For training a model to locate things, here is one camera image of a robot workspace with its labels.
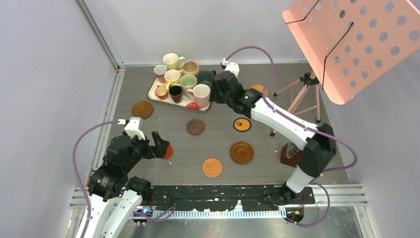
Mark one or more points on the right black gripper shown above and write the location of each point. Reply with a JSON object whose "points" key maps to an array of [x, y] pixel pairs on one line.
{"points": [[214, 90]]}

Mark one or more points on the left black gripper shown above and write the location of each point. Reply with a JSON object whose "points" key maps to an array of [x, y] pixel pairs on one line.
{"points": [[160, 145]]}

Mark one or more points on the brown ridged wooden coaster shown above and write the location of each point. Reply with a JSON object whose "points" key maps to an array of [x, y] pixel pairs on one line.
{"points": [[142, 109]]}

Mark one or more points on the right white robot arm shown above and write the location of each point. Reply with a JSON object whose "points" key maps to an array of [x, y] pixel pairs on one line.
{"points": [[315, 142]]}

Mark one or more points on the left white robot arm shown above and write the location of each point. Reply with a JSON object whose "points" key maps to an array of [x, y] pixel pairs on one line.
{"points": [[112, 195]]}

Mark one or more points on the red apple smiley coaster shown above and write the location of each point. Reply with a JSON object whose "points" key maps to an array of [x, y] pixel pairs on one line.
{"points": [[169, 153]]}

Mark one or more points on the light green cup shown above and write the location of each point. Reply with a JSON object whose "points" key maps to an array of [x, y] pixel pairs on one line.
{"points": [[187, 82]]}

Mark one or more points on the beige brown cup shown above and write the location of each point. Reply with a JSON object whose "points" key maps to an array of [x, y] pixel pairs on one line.
{"points": [[190, 68]]}

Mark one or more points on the woven rattan coaster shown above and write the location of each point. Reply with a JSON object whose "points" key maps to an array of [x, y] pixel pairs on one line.
{"points": [[260, 88]]}

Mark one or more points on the dark walnut round coaster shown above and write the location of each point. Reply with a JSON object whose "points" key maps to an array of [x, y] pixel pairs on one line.
{"points": [[195, 127]]}

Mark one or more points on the dark maroon cup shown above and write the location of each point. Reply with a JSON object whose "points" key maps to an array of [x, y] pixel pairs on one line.
{"points": [[176, 93]]}

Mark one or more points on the orange black smiley coaster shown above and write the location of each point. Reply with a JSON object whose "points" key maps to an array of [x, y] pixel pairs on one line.
{"points": [[242, 124]]}

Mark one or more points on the small orange cup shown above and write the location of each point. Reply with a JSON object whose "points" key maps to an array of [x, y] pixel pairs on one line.
{"points": [[161, 92]]}

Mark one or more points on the light orange round coaster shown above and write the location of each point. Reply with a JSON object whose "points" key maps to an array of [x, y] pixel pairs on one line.
{"points": [[212, 167]]}

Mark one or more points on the small pink white cup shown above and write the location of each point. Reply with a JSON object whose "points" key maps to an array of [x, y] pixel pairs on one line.
{"points": [[160, 70]]}

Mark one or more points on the dark brown ridged coaster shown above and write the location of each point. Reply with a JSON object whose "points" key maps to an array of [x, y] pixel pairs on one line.
{"points": [[241, 153]]}

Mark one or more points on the dark green mug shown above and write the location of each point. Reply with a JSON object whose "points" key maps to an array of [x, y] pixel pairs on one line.
{"points": [[206, 77]]}

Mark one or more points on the pink white mug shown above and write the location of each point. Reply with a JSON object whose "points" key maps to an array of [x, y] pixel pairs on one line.
{"points": [[201, 95]]}

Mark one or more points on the cream serving tray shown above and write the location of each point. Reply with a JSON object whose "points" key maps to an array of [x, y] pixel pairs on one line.
{"points": [[186, 102]]}

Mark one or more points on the yellow mug middle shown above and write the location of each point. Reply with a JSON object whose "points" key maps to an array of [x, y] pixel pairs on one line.
{"points": [[172, 77]]}

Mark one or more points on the yellow mug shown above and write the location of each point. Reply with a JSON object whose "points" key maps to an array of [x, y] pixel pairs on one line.
{"points": [[173, 61], [172, 77]]}

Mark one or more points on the yellow mug back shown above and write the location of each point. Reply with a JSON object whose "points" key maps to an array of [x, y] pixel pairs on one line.
{"points": [[173, 61]]}

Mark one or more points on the pink tripod legs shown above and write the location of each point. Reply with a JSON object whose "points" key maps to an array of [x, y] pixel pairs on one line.
{"points": [[308, 80]]}

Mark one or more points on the brown leather holder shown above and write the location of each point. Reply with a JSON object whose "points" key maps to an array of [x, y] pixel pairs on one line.
{"points": [[290, 155]]}

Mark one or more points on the pink perforated music stand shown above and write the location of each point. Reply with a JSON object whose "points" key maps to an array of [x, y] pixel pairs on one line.
{"points": [[349, 44]]}

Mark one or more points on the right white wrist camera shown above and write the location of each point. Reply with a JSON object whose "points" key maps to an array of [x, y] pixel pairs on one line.
{"points": [[230, 66]]}

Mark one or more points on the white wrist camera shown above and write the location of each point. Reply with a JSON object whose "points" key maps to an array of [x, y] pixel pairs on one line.
{"points": [[230, 66], [132, 127]]}

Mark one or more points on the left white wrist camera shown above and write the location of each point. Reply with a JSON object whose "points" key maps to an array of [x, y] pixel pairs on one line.
{"points": [[132, 127]]}

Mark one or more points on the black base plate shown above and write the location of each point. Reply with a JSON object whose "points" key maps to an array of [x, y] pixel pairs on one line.
{"points": [[223, 197]]}

